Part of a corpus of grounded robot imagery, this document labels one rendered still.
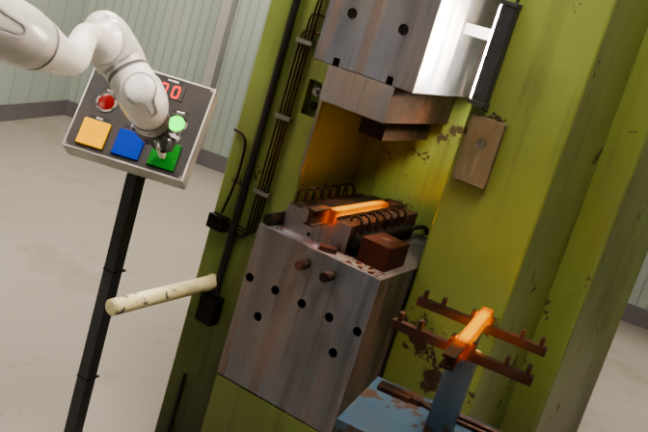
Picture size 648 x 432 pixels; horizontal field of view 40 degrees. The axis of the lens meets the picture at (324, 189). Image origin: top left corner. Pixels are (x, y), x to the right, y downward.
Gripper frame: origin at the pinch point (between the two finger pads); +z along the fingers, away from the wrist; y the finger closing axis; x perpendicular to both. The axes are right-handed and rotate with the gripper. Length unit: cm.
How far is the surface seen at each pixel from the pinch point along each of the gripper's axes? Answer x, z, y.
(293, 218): -5.2, 8.0, 37.8
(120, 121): 5.4, 5.3, -14.6
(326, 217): -4.3, 0.7, 46.3
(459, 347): -34, -42, 81
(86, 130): 0.1, 4.5, -22.0
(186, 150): 3.2, 5.3, 5.1
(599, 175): 35, 16, 116
